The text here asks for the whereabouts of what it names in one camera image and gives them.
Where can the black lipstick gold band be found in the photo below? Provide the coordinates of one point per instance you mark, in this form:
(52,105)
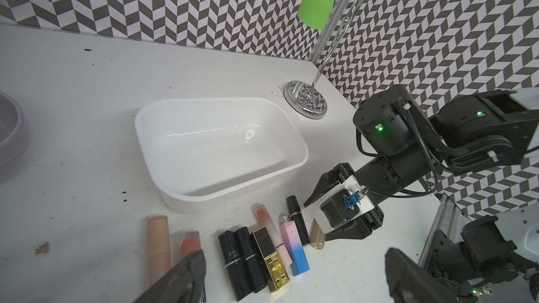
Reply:
(297,216)

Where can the beige matte lipstick tube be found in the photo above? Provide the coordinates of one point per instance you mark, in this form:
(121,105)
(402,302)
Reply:
(158,248)

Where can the aluminium front rail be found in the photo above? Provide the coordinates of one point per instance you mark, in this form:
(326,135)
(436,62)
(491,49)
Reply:
(446,229)

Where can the clear coral lipstick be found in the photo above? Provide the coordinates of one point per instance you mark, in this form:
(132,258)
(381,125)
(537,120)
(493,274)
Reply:
(183,243)

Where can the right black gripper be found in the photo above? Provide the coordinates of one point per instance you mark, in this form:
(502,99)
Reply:
(399,176)

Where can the plain black lipstick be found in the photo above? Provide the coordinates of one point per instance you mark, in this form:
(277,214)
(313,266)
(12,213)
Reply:
(252,259)

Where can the gold lipstick tube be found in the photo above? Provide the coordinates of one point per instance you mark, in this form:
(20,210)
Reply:
(317,236)

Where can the pink blue gradient lipstick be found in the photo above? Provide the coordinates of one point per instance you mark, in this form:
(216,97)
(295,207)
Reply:
(294,246)

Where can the chrome wire stand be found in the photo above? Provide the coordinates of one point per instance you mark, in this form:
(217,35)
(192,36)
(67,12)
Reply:
(304,98)

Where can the white plastic storage box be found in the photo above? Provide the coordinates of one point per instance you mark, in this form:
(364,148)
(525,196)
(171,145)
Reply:
(204,153)

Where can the black lipstick with text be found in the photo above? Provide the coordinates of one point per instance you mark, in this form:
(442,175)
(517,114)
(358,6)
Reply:
(234,265)

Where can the pink lip gloss tube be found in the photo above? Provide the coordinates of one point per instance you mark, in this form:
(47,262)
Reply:
(265,220)

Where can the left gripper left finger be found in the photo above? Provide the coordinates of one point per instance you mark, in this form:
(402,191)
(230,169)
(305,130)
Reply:
(183,283)

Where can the purple ceramic bowl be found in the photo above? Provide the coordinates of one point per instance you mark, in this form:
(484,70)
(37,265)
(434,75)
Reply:
(15,131)

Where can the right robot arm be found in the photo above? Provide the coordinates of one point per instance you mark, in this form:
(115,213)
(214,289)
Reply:
(471,133)

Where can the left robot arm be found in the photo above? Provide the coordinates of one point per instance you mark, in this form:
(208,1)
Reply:
(494,249)

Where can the black and gold square lipstick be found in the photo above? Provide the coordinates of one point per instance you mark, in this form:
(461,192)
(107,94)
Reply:
(276,271)

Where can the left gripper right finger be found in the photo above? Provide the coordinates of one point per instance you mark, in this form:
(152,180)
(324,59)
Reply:
(408,283)

